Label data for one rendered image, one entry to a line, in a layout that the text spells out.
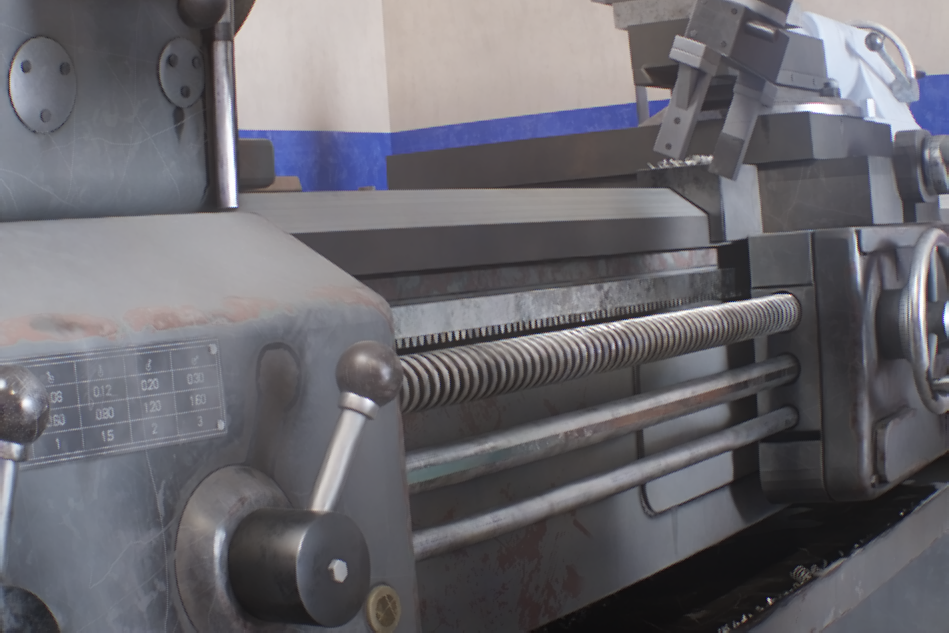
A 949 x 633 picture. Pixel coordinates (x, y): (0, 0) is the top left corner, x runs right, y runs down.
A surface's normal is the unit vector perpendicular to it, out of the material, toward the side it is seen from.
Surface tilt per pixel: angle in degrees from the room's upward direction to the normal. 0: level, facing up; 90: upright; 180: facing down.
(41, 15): 90
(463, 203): 36
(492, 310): 90
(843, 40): 85
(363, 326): 90
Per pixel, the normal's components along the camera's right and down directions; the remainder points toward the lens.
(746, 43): 0.81, 0.34
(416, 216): 0.43, -0.84
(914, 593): -0.55, 0.05
